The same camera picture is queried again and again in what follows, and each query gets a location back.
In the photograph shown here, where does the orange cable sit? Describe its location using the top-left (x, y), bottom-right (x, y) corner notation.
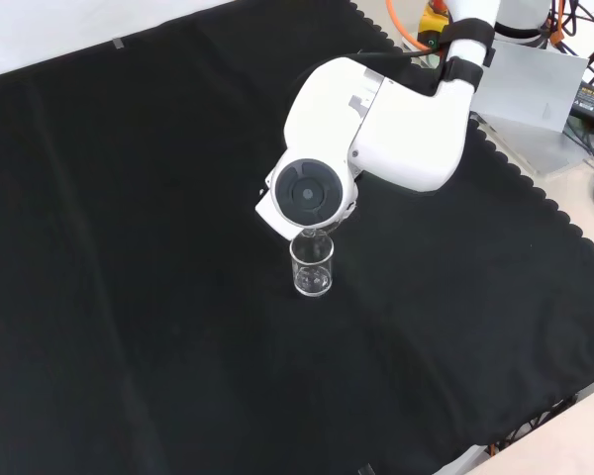
top-left (385, 0), bottom-right (435, 52)

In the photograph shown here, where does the large clear glass beaker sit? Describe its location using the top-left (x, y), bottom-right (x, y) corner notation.
top-left (296, 227), bottom-right (339, 244)

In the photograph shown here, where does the yellow stop button box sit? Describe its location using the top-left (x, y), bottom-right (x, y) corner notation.
top-left (417, 3), bottom-right (452, 52)

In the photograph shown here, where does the grey metal base plate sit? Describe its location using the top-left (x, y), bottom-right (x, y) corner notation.
top-left (468, 39), bottom-right (594, 175)

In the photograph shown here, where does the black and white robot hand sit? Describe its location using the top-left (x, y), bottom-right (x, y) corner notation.
top-left (325, 198), bottom-right (361, 237)

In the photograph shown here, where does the small clear glass beaker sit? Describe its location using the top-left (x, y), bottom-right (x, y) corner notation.
top-left (288, 236), bottom-right (336, 299)

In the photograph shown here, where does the black bench cloth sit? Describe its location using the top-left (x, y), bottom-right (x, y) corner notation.
top-left (0, 0), bottom-right (594, 475)

